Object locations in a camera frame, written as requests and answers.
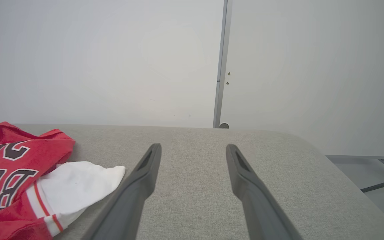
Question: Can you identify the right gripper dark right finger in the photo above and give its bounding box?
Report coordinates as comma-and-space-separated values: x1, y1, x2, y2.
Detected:
226, 144, 302, 240

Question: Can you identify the red basketball jersey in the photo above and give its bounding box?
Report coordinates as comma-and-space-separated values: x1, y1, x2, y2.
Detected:
0, 122, 126, 240

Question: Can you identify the grey vertical trim strip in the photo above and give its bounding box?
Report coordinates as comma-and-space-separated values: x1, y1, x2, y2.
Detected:
213, 0, 233, 129

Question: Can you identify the black stand leg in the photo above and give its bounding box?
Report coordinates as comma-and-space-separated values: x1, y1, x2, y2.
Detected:
361, 176, 384, 194

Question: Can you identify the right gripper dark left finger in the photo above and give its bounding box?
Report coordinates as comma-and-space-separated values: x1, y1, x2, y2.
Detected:
81, 143, 162, 240

